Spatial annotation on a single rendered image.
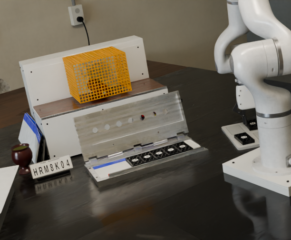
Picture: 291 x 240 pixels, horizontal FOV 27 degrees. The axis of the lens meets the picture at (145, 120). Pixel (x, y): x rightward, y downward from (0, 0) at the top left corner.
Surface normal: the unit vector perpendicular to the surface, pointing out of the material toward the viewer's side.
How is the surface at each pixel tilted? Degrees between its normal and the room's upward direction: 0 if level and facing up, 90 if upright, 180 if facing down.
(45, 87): 90
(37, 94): 90
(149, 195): 0
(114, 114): 75
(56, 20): 90
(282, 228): 0
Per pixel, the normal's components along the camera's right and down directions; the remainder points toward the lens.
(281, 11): -0.82, 0.30
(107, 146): 0.28, 0.00
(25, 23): 0.55, 0.17
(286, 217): -0.16, -0.94
